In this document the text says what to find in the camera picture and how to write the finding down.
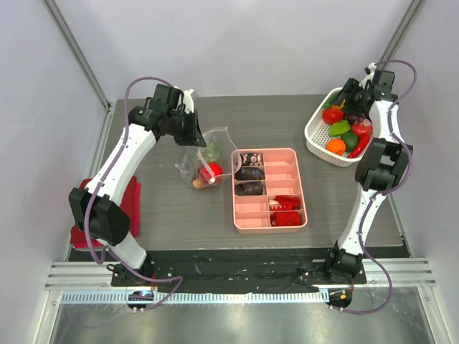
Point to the dark rolled sock lower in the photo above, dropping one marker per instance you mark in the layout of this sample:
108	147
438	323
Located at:
253	188

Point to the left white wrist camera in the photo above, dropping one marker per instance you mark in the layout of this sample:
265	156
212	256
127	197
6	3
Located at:
189	100

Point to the green lime toy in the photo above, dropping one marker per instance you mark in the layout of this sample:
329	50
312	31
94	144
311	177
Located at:
351	140

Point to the green leaf toy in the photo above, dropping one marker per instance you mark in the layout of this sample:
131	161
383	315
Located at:
339	128

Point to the red white rolled sock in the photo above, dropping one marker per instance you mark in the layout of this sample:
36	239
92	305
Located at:
284	203

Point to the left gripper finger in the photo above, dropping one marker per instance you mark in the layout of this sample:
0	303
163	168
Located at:
199	125
193	142

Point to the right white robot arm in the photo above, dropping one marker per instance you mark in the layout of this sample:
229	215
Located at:
379	172

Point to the clear pink zip bag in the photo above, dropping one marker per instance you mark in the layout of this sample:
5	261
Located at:
192	161

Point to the pink compartment tray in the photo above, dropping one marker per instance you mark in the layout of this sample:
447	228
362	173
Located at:
251	214

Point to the red chili pepper toy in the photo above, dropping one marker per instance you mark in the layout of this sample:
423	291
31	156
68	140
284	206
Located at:
361	145

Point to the red folded cloth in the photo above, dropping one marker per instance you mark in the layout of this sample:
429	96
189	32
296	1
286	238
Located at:
108	221

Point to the orange tangerine toy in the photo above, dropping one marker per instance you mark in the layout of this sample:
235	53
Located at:
336	146

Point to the green chili pepper toy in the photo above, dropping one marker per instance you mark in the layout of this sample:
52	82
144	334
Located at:
330	99

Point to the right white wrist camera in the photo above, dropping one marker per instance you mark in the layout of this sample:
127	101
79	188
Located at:
369	71

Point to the red tomato toy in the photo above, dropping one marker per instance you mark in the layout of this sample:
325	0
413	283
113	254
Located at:
332	115

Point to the pink red apple toy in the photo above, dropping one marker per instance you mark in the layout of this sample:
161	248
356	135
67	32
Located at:
362	128

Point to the dark rolled sock middle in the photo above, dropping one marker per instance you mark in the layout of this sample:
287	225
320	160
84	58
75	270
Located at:
248	173

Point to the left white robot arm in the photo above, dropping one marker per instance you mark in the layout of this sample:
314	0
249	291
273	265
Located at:
140	134

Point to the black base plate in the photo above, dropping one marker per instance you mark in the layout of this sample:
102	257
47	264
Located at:
242	271

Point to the white fruit basket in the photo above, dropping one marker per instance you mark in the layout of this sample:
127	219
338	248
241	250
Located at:
317	136

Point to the orange papaya slice toy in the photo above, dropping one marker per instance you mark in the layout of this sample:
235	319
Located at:
199	183

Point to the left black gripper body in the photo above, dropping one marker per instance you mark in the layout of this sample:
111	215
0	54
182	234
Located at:
181	124

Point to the floral dark rolled sock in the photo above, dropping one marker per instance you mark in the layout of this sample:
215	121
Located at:
251	159

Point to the purple grapes toy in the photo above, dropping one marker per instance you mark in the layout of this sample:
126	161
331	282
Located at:
352	118

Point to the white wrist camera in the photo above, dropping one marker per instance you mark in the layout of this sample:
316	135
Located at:
189	100
369	71

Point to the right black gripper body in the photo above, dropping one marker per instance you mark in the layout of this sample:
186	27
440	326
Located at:
348	90

